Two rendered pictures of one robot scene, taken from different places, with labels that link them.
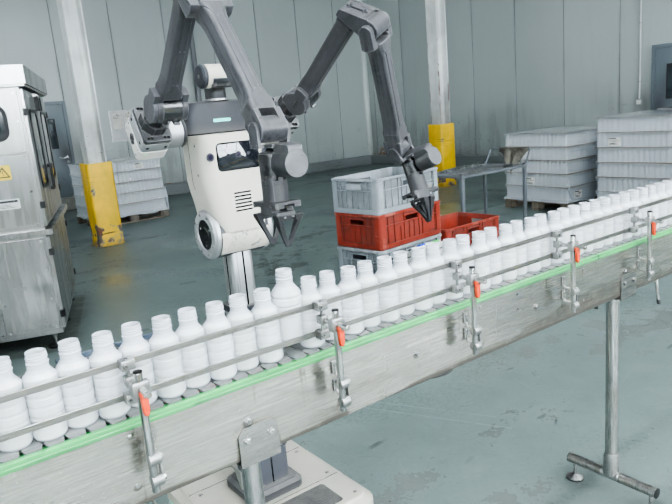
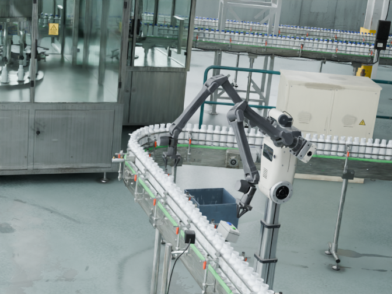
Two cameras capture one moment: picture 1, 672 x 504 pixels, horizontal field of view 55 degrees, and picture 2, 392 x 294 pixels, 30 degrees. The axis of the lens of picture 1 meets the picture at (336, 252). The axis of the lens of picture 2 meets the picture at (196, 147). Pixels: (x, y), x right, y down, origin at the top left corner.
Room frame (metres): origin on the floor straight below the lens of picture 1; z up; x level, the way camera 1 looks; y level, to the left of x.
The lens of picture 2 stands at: (2.63, -4.20, 2.79)
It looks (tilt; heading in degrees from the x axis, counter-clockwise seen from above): 17 degrees down; 104
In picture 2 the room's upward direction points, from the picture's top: 6 degrees clockwise
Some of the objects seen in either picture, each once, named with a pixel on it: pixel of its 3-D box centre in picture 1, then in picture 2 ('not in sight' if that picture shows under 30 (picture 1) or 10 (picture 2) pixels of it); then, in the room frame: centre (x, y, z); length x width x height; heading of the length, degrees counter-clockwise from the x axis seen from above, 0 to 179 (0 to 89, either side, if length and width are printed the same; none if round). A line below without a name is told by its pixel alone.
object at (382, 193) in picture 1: (385, 189); not in sight; (4.17, -0.36, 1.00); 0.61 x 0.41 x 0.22; 133
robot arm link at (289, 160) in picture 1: (281, 148); (167, 136); (1.38, 0.10, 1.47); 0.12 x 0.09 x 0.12; 36
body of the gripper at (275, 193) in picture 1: (275, 192); (172, 150); (1.40, 0.12, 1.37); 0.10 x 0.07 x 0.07; 36
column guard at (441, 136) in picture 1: (442, 154); not in sight; (11.64, -2.05, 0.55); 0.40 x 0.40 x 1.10; 36
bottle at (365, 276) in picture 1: (366, 293); (182, 206); (1.56, -0.07, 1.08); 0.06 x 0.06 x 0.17
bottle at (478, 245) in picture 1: (479, 260); (204, 234); (1.79, -0.41, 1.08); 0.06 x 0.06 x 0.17
